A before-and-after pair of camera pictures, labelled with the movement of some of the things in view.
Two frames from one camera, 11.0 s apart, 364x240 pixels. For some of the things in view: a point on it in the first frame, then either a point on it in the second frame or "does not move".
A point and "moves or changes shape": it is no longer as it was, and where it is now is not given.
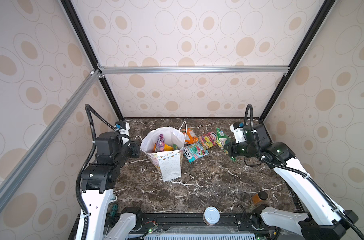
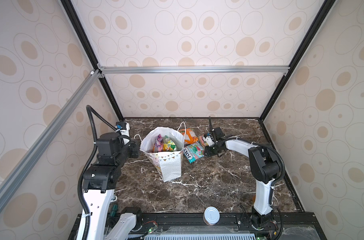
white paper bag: [168, 164] does not move
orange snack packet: [190, 137] does not move
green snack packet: [222, 139] moves or changes shape
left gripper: [135, 150] does not move
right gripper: [231, 150] → [209, 153]
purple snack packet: [160, 143] does not move
